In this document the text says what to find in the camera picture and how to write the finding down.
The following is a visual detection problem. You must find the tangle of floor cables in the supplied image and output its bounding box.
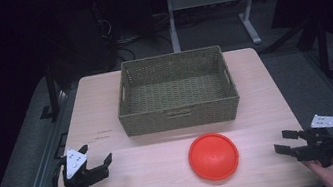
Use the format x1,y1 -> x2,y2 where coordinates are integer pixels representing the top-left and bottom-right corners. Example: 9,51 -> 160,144
93,6 -> 176,66

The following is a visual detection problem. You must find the red round plastic disc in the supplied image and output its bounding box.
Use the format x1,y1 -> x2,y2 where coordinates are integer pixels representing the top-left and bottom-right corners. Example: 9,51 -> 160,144
185,128 -> 243,185

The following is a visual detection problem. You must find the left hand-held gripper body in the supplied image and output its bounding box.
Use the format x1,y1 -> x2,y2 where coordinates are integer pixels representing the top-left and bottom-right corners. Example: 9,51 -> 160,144
58,143 -> 113,187

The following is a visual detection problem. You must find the black metal stand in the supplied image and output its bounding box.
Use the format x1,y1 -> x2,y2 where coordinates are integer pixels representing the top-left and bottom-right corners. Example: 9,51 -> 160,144
32,61 -> 65,122
311,18 -> 333,81

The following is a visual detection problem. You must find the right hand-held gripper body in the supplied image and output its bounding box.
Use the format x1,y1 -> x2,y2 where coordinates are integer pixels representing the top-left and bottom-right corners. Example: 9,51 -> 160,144
288,111 -> 333,173

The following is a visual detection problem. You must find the olive woven basket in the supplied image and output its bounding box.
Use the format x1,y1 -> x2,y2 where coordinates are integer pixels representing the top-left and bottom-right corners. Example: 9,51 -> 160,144
109,43 -> 244,139

